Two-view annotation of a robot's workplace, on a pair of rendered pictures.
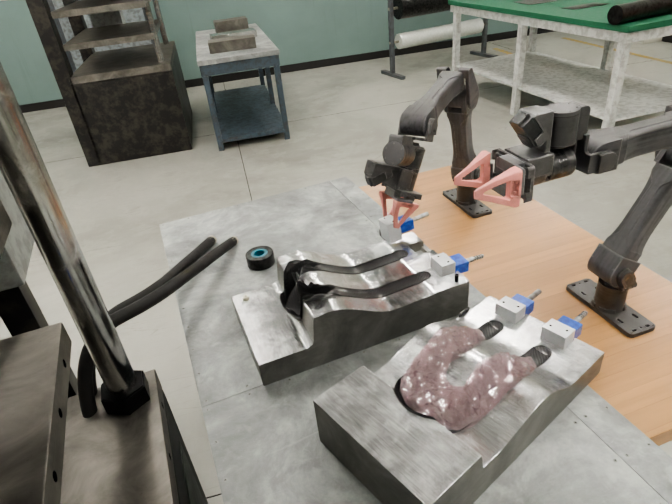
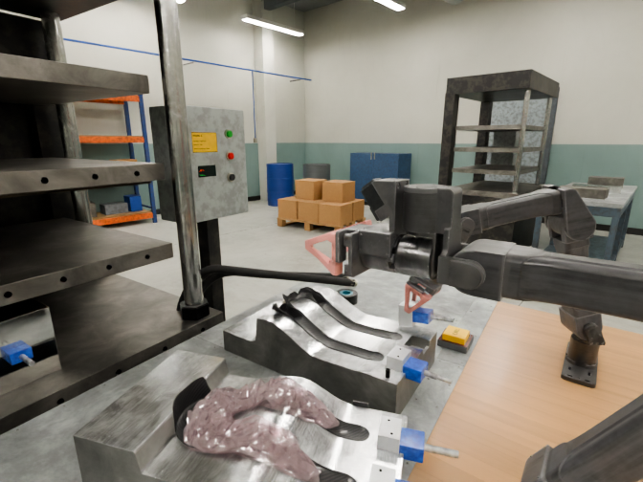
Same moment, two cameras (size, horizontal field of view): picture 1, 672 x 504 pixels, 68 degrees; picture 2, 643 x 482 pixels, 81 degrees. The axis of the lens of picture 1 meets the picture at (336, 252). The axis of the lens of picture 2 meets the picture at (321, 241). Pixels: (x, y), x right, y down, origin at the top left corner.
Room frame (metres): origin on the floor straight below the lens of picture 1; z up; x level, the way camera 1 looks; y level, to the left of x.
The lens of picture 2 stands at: (0.40, -0.71, 1.36)
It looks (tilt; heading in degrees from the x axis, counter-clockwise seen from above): 15 degrees down; 53
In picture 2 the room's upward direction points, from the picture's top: straight up
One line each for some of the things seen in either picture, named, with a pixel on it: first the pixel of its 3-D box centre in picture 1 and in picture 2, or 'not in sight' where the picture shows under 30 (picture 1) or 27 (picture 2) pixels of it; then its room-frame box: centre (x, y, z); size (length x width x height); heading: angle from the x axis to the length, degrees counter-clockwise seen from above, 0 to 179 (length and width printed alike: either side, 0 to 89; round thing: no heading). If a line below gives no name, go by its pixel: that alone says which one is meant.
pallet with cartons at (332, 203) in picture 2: not in sight; (321, 203); (4.04, 4.05, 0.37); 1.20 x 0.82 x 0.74; 108
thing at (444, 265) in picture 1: (460, 263); (419, 371); (0.98, -0.29, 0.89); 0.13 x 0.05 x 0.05; 108
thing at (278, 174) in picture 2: not in sight; (280, 184); (4.64, 6.30, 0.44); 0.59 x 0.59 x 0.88
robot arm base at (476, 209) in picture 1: (466, 192); (583, 350); (1.45, -0.44, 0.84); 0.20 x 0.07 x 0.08; 16
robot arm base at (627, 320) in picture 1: (610, 293); not in sight; (0.87, -0.60, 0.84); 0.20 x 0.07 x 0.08; 16
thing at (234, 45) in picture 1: (237, 74); (587, 220); (5.46, 0.81, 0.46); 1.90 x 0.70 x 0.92; 10
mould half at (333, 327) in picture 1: (346, 291); (326, 333); (0.95, -0.01, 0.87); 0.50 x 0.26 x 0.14; 109
